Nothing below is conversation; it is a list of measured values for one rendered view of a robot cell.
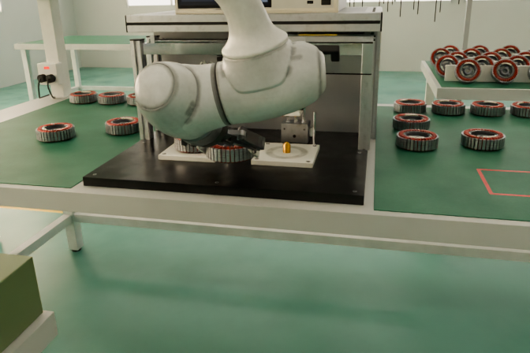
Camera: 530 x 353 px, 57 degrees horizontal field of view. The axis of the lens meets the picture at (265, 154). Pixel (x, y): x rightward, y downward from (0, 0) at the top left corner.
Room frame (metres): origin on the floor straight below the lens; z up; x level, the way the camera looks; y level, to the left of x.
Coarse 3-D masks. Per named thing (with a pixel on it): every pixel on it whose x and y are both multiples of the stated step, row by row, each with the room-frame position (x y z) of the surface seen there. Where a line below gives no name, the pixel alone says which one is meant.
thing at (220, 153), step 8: (216, 144) 1.03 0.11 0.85; (224, 144) 1.05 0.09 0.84; (232, 144) 1.06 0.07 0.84; (208, 152) 1.02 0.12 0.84; (216, 152) 1.00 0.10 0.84; (224, 152) 0.99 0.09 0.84; (232, 152) 0.99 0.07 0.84; (240, 152) 1.00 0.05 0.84; (248, 152) 1.01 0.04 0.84; (216, 160) 1.00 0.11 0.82; (224, 160) 0.99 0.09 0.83; (232, 160) 0.99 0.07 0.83; (240, 160) 1.00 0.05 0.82
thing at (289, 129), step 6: (300, 120) 1.33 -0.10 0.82; (306, 120) 1.33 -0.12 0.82; (282, 126) 1.30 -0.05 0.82; (288, 126) 1.30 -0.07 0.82; (294, 126) 1.29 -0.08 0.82; (300, 126) 1.29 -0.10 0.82; (306, 126) 1.29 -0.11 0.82; (282, 132) 1.30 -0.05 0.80; (288, 132) 1.30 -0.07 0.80; (294, 132) 1.29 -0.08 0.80; (300, 132) 1.29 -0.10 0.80; (306, 132) 1.28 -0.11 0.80; (282, 138) 1.30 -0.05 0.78; (288, 138) 1.30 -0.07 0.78; (294, 138) 1.29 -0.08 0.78; (300, 138) 1.29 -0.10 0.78; (306, 138) 1.28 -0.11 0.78
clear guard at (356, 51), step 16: (288, 32) 1.32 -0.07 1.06; (304, 32) 1.31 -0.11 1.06; (320, 32) 1.30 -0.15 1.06; (336, 32) 1.29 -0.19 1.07; (352, 32) 1.28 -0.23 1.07; (368, 32) 1.26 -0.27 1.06; (352, 48) 1.03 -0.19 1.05; (368, 48) 1.02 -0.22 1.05; (336, 64) 1.01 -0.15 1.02; (352, 64) 1.00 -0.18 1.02; (368, 64) 1.00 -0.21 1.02
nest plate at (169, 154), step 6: (168, 150) 1.21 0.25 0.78; (174, 150) 1.21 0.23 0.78; (162, 156) 1.17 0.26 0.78; (168, 156) 1.17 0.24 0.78; (174, 156) 1.16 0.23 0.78; (180, 156) 1.16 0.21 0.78; (186, 156) 1.16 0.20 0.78; (192, 156) 1.16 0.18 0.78; (198, 156) 1.16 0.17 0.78; (204, 156) 1.15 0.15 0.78
